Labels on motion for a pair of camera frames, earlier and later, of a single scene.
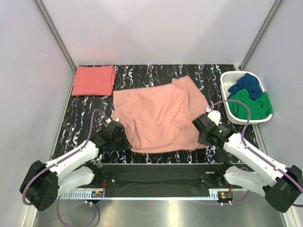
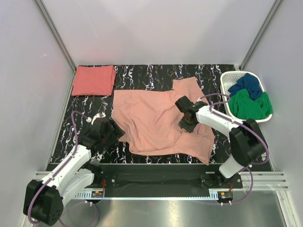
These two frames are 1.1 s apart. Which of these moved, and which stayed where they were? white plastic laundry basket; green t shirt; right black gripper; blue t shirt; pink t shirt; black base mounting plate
Moved: pink t shirt; right black gripper
Stayed: blue t shirt; white plastic laundry basket; green t shirt; black base mounting plate
